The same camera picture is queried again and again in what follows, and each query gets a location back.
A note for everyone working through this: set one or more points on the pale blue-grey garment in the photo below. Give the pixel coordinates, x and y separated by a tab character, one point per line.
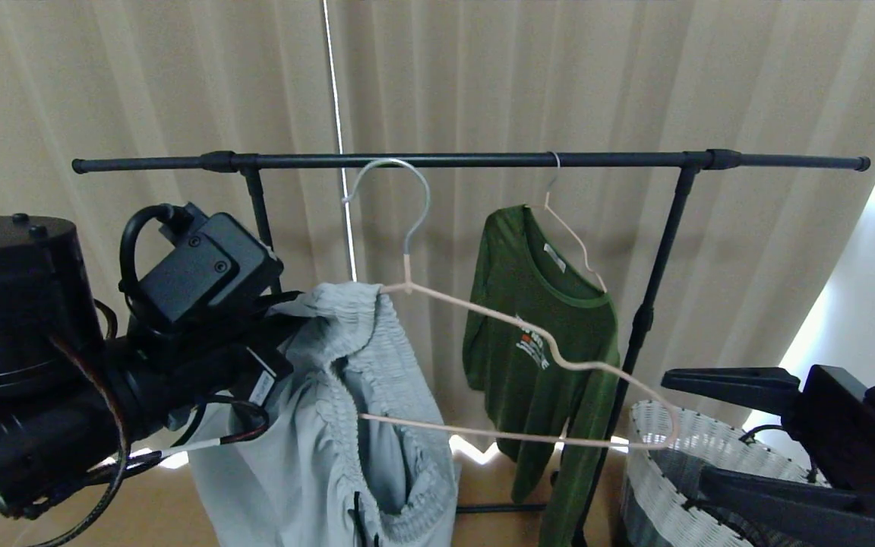
293	471

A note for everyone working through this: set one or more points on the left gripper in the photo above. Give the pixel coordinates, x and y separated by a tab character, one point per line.
164	380

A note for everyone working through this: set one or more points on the green long-sleeved shirt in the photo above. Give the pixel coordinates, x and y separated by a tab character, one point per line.
536	395

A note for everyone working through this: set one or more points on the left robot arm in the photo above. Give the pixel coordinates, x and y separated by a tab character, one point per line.
12	304

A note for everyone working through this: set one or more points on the beige curtain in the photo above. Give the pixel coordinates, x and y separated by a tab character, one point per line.
559	76

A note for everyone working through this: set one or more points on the black clothes rack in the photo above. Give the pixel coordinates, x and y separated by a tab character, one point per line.
483	160

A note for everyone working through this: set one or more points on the pink clothes hanger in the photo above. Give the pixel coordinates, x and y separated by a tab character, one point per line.
483	310
570	232

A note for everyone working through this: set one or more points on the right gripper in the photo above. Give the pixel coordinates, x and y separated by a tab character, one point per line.
863	433

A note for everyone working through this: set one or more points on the white laundry basket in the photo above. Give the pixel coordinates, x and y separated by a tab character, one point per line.
650	486

